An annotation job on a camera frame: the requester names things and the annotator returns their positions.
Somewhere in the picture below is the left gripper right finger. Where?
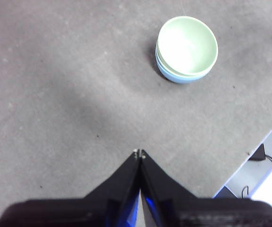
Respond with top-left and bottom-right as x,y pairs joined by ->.
140,148 -> 272,227

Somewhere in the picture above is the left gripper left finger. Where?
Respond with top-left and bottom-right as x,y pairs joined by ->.
0,148 -> 141,227

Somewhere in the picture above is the blue ribbed bowl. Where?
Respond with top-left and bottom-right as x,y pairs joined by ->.
155,48 -> 213,84

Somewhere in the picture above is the green ribbed bowl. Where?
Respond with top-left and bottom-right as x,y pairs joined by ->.
157,16 -> 219,77
156,44 -> 215,78

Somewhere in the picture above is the black floor object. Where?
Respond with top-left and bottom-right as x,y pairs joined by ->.
248,143 -> 267,162

